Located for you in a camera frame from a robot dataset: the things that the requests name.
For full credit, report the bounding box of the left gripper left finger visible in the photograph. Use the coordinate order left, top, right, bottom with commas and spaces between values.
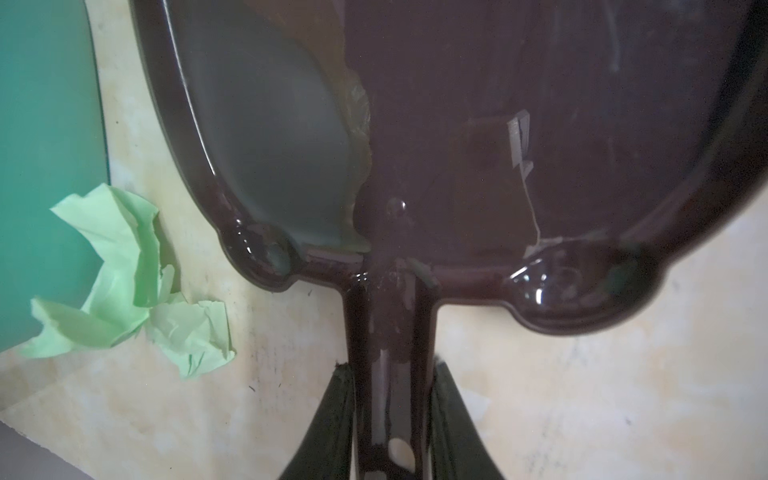
279, 364, 354, 480

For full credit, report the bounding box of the green trash bin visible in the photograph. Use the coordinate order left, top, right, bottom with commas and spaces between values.
1, 1, 109, 350

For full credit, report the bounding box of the dark brown dustpan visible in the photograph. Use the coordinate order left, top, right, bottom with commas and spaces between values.
131, 1, 767, 479

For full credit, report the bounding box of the orange green scrap back centre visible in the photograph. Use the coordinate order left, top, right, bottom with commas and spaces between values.
21, 184, 236, 379

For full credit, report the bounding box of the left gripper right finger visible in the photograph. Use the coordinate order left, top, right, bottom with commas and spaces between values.
430, 359, 504, 480

